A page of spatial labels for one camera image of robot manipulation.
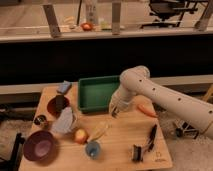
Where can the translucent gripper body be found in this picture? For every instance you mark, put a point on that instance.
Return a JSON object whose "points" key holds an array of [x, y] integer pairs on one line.
{"points": [[117, 106]]}

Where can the silver fork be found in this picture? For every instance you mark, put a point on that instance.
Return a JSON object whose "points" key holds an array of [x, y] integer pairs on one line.
{"points": [[114, 114]]}

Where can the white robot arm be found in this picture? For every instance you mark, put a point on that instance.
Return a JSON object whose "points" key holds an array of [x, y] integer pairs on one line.
{"points": [[136, 81]]}

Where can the small blue cup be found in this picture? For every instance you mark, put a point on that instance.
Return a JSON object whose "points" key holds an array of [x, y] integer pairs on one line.
{"points": [[93, 149]]}

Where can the orange carrot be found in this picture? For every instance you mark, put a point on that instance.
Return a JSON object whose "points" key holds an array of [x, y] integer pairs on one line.
{"points": [[146, 111]]}

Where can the green plastic tray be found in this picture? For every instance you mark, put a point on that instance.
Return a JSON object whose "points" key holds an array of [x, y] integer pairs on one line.
{"points": [[94, 93]]}

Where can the yellow corn cob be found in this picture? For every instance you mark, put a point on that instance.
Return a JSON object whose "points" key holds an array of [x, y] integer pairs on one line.
{"points": [[98, 131]]}

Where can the red yellow apple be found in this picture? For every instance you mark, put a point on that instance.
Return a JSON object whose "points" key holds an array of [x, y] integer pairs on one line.
{"points": [[80, 136]]}

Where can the blue sponge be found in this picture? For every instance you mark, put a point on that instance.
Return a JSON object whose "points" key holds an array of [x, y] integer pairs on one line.
{"points": [[64, 87]]}

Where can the black block on plate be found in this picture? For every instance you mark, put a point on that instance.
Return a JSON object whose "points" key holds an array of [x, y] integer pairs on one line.
{"points": [[59, 101]]}

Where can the red plate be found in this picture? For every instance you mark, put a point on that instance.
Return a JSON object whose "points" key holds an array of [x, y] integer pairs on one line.
{"points": [[51, 107]]}

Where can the small dark tin can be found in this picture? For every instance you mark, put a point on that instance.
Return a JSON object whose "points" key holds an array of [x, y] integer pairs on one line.
{"points": [[41, 121]]}

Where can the red apple in background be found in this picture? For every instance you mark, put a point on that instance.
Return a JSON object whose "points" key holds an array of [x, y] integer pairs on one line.
{"points": [[87, 26]]}

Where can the purple bowl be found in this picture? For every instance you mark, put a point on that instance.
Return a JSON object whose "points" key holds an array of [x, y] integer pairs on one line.
{"points": [[38, 145]]}

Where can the black office chair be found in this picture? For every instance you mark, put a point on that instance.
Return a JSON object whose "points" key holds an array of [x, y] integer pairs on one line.
{"points": [[170, 12]]}

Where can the black chair beside table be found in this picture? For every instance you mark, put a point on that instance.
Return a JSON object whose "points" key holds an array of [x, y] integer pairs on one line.
{"points": [[8, 165]]}

